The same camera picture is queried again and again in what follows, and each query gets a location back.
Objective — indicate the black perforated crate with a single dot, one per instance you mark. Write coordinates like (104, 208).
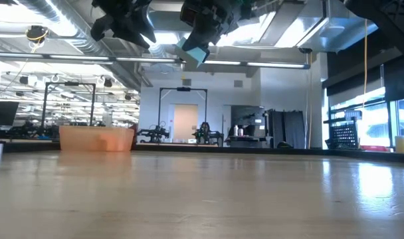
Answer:
(344, 136)

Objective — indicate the dark gray curtain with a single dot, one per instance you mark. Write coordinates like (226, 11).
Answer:
(288, 129)

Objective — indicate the green rectangular block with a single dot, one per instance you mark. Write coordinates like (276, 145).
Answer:
(198, 55)

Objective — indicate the long ceiling light bar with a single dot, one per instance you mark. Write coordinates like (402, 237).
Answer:
(89, 57)

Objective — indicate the orange plastic bin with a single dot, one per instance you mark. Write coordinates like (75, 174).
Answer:
(95, 138)

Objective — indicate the black monitor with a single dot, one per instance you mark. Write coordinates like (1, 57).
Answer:
(2, 113)

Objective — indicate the red tray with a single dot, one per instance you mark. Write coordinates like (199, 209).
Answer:
(374, 148)

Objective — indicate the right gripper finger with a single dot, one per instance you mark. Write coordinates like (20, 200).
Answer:
(203, 36)

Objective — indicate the tan door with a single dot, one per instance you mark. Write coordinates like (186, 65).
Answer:
(185, 123)

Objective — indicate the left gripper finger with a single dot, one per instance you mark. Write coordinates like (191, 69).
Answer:
(148, 23)
(134, 37)

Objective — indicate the black aluminium table frame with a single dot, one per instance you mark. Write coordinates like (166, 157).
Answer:
(175, 147)

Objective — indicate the yellow cylinder container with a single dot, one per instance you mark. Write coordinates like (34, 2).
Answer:
(402, 144)

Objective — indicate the large silver ventilation duct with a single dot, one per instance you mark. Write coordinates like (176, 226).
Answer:
(328, 23)

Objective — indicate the dark background desk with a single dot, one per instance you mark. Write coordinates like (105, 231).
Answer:
(248, 141)

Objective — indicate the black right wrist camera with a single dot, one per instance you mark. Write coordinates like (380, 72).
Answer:
(192, 13)

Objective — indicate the white bottle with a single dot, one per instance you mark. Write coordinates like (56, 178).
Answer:
(236, 130)

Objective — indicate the black gantry frame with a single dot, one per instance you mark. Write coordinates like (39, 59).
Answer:
(183, 89)
(70, 84)

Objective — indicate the black cabinet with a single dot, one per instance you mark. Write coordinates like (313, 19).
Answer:
(248, 116)

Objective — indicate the black rounded object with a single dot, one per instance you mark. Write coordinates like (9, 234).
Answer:
(285, 145)

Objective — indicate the black background robot arm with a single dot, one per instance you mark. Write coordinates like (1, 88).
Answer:
(29, 129)
(153, 132)
(207, 134)

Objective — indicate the pink bottle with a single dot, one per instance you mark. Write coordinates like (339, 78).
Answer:
(241, 131)

